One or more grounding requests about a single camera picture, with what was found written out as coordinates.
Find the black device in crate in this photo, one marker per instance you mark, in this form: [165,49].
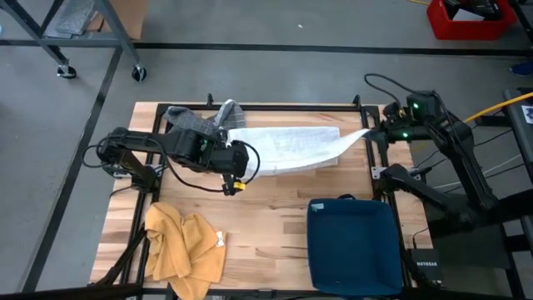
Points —
[483,7]

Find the brown cardboard box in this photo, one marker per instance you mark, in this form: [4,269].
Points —
[133,16]

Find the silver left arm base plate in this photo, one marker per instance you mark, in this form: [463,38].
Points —
[110,170]

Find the grey plastic bag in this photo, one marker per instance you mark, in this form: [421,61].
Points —
[75,16]

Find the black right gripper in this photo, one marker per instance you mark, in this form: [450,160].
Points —
[404,132]

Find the red plastic crate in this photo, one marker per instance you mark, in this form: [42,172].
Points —
[470,30]

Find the white checked towel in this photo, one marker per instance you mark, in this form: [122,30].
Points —
[291,146]

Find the grey metal cart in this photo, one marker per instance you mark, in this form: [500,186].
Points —
[116,29]

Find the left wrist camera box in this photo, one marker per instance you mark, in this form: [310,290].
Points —
[229,185]

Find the black caster wheel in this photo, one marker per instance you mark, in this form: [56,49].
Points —
[66,73]
[139,74]

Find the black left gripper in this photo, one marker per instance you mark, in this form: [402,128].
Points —
[233,158]

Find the black network switch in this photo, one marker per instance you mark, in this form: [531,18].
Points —
[425,266]

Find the person's blue shoe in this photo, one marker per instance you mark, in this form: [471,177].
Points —
[522,69]

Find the black side desk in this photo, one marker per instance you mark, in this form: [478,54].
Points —
[520,137]

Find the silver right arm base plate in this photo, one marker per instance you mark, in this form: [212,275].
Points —
[377,173]

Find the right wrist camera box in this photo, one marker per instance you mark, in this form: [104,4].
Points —
[393,111]

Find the yellow towel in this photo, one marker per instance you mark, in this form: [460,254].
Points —
[179,250]

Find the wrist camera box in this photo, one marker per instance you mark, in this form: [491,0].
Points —
[229,185]
[393,111]

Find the grey checked towel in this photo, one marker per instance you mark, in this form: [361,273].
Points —
[187,121]

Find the black outer rig frame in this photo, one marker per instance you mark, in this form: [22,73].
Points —
[291,48]

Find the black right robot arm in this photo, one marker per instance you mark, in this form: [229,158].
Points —
[466,166]

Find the blue fabric bin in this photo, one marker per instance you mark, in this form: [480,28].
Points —
[354,250]

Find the black floor stand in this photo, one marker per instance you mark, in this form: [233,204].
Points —
[458,246]

